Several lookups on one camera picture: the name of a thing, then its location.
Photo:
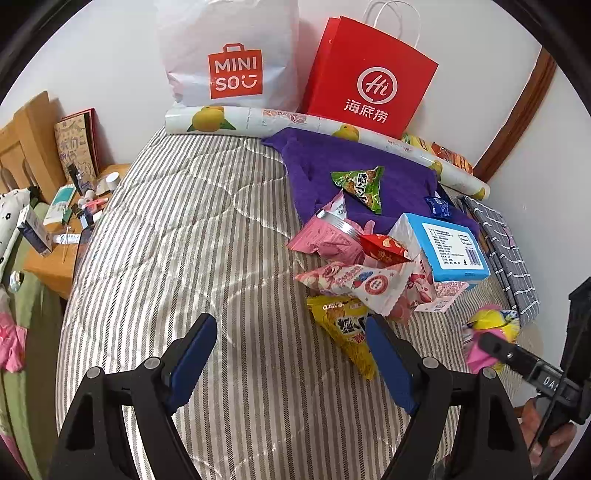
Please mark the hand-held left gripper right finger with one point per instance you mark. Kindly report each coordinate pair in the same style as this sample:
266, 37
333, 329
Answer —
388, 364

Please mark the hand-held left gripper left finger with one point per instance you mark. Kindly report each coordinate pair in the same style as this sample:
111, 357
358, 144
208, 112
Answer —
194, 362

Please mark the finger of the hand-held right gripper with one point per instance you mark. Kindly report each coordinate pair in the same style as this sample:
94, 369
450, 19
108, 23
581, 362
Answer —
503, 351

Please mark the yellow and pink candy packet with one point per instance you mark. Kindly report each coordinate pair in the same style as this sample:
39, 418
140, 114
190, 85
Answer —
489, 323

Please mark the yellow snack packet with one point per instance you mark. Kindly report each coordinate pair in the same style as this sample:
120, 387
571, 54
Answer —
341, 327

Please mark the white strawberry print snack packet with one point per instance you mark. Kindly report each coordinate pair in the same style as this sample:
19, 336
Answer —
360, 281

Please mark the person's right hand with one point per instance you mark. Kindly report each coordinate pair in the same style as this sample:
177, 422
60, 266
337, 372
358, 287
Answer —
528, 429

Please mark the grey checked cloth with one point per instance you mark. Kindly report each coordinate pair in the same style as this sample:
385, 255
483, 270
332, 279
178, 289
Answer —
508, 258

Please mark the small red snack packet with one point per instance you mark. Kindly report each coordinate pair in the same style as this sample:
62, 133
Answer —
383, 247

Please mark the blue and white box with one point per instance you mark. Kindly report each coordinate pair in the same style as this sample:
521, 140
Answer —
443, 244

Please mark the striped quilt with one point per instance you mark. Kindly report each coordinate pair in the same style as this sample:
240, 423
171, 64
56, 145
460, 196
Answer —
184, 230

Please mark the large pink snack packet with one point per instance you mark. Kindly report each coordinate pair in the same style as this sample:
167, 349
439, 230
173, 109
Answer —
323, 235

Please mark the small blue packet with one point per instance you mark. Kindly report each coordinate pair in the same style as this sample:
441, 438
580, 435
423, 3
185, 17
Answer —
437, 206

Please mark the wooden nightstand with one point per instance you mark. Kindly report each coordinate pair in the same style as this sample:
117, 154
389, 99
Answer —
46, 272

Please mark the green bed sheet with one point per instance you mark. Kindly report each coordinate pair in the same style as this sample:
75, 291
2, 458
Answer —
27, 415

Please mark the green snack packet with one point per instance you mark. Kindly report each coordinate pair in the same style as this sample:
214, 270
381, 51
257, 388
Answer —
364, 189

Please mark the white tube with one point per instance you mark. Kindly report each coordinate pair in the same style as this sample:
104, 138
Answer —
67, 239

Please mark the pink cloth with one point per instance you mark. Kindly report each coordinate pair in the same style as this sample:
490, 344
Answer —
11, 341

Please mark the white jar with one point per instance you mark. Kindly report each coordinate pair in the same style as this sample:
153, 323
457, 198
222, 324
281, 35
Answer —
112, 181

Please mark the orange chips packet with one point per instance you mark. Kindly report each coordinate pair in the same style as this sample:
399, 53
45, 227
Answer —
452, 159

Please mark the dark blue carton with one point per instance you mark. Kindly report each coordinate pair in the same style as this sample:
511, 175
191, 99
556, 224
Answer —
34, 233

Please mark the teal and white box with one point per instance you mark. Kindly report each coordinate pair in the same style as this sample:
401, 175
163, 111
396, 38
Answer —
60, 205

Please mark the purple towel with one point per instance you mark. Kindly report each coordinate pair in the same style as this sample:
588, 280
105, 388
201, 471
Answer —
314, 157

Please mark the black bottle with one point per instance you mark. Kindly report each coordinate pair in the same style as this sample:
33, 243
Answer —
75, 173

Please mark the yellow chips packet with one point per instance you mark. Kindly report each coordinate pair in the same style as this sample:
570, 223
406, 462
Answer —
415, 141

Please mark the white floral pillow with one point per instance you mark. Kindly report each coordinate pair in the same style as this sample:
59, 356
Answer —
9, 217

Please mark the fruit print paper roll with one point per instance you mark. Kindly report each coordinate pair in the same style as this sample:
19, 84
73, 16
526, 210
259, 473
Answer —
207, 120

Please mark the red cover book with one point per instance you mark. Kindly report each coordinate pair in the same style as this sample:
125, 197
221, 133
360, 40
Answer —
74, 143

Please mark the wooden headboard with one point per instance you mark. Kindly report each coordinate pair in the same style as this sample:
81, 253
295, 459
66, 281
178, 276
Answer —
27, 134

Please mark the red paper bag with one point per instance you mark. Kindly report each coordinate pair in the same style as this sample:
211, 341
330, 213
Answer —
332, 69

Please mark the white plastic shopping bag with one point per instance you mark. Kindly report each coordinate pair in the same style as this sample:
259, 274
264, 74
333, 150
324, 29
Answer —
184, 46

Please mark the brown wooden door frame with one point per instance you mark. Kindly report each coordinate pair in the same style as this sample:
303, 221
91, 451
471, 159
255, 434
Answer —
517, 115

